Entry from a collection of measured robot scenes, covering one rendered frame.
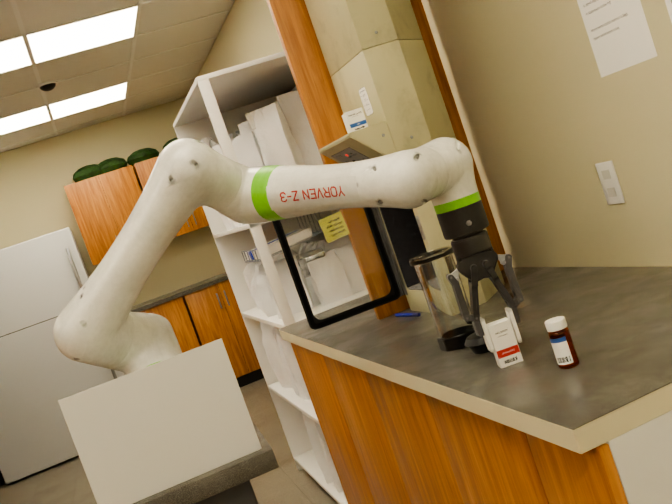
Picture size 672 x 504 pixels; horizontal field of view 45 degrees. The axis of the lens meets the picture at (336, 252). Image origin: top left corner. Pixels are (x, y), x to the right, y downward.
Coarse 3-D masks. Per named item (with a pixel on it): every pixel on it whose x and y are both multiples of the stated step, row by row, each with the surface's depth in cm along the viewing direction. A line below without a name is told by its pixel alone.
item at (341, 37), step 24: (312, 0) 242; (336, 0) 225; (360, 0) 220; (384, 0) 222; (408, 0) 238; (336, 24) 231; (360, 24) 220; (384, 24) 222; (408, 24) 233; (336, 48) 237; (360, 48) 221
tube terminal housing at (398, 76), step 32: (352, 64) 230; (384, 64) 222; (416, 64) 230; (352, 96) 239; (384, 96) 221; (416, 96) 224; (416, 128) 224; (448, 128) 239; (384, 224) 252; (480, 288) 228
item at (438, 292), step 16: (416, 256) 193; (432, 256) 184; (448, 256) 186; (416, 272) 190; (432, 272) 185; (448, 272) 186; (432, 288) 186; (448, 288) 186; (432, 304) 188; (448, 304) 186; (448, 320) 186; (464, 320) 187; (448, 336) 187
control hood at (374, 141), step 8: (368, 128) 220; (376, 128) 221; (384, 128) 221; (344, 136) 223; (352, 136) 219; (360, 136) 219; (368, 136) 220; (376, 136) 220; (384, 136) 221; (328, 144) 239; (336, 144) 232; (344, 144) 228; (352, 144) 224; (360, 144) 221; (368, 144) 220; (376, 144) 220; (384, 144) 221; (392, 144) 222; (320, 152) 248; (328, 152) 244; (336, 152) 240; (360, 152) 229; (368, 152) 225; (376, 152) 222; (384, 152) 221; (392, 152) 222; (336, 160) 249
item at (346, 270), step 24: (312, 216) 249; (336, 216) 250; (360, 216) 252; (288, 240) 248; (312, 240) 249; (336, 240) 251; (360, 240) 252; (312, 264) 250; (336, 264) 251; (360, 264) 252; (312, 288) 250; (336, 288) 251; (360, 288) 252; (384, 288) 253; (336, 312) 251
